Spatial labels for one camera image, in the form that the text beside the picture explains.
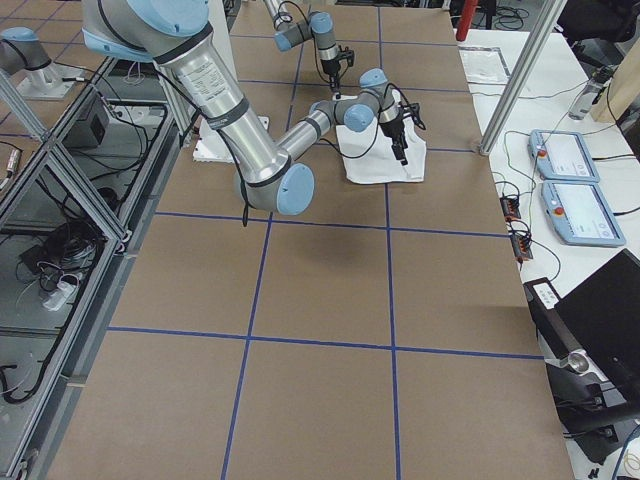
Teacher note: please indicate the aluminium frame rail structure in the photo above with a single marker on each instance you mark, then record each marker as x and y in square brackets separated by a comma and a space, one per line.
[79, 212]

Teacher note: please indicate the aluminium frame post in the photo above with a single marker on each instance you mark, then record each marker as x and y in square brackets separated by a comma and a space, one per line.
[527, 59]

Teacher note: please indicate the clear plastic water bottle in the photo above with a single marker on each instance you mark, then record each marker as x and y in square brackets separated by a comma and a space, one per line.
[582, 105]

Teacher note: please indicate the lower orange black terminal board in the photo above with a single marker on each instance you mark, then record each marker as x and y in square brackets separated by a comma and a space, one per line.
[521, 245]

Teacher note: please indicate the blue teach pendant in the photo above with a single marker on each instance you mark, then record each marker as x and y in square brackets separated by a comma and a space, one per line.
[580, 214]
[562, 155]

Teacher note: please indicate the black computer box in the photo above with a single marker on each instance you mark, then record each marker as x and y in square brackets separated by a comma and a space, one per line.
[543, 303]

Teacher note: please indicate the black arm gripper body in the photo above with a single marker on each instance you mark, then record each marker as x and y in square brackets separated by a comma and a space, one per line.
[330, 67]

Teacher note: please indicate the clear plastic sheet black-edged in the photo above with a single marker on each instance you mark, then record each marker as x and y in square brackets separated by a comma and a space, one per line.
[484, 65]

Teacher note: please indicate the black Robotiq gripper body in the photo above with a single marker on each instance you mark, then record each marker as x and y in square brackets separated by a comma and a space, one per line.
[390, 127]

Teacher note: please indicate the second robot arm grey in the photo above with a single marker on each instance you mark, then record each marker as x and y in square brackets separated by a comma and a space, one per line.
[21, 50]

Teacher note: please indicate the upper blue teach pendant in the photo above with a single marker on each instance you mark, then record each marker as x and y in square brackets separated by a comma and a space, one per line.
[562, 155]

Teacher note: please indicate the orange black terminal board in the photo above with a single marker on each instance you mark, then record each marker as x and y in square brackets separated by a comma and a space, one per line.
[510, 206]
[521, 245]

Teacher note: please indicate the red fire extinguisher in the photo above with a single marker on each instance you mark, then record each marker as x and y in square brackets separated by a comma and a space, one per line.
[464, 24]

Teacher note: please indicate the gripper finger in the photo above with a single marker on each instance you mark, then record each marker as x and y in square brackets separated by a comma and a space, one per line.
[335, 87]

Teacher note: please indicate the grey controller box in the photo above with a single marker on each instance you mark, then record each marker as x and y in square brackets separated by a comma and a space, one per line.
[90, 127]

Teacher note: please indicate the white power strip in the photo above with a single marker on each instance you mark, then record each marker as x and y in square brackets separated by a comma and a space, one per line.
[65, 288]

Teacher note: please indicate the white printed long-sleeve shirt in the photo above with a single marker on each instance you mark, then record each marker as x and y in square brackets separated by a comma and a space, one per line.
[368, 157]

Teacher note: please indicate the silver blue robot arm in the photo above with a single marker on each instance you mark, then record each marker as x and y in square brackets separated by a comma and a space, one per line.
[178, 36]
[305, 27]

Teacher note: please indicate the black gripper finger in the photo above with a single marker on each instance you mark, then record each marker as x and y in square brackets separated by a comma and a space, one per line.
[402, 156]
[395, 146]

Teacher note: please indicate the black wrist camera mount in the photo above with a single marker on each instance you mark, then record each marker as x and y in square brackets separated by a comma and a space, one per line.
[415, 115]

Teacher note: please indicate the upper orange black terminal board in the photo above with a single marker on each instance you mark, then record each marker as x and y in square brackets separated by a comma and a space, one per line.
[510, 206]

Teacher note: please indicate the lower blue teach pendant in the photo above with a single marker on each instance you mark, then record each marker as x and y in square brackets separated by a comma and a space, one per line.
[580, 214]

